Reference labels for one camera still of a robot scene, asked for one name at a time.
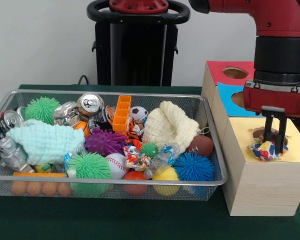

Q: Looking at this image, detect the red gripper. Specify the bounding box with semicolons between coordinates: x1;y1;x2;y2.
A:
241;84;300;154

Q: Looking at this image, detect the multicolour patterned cloth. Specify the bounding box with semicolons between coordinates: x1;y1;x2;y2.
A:
247;129;290;163
123;145;151;172

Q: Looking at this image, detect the wooden box with three holes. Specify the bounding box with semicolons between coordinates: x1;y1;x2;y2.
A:
201;60;300;217

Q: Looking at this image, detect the brown toy football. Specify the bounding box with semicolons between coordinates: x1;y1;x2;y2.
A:
185;135;215;158

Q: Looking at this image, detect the blue spiky ball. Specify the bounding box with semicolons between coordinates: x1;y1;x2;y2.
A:
173;151;216;182

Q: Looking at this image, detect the cream knitted cloth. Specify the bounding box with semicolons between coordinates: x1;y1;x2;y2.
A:
141;100;202;152

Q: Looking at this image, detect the small soccer ball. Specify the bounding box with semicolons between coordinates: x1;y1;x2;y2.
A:
129;106;150;123

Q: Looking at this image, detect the orange plastic block tray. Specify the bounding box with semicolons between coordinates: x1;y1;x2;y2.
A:
112;94;133;133

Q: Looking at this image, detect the purple spiky ball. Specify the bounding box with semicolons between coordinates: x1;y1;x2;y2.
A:
84;126;128;158

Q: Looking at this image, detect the green spiky ball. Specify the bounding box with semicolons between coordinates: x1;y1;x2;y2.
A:
67;151;111;180
23;96;62;125

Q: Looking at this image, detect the mint green cloth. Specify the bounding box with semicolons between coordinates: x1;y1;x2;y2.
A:
5;119;86;166

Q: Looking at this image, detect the silver wire mesh bin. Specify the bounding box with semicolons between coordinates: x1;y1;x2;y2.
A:
0;89;228;202

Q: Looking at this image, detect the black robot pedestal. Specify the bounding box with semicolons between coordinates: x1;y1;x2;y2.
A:
86;0;191;87

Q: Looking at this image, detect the black cable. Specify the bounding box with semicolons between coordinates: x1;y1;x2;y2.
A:
77;74;91;86

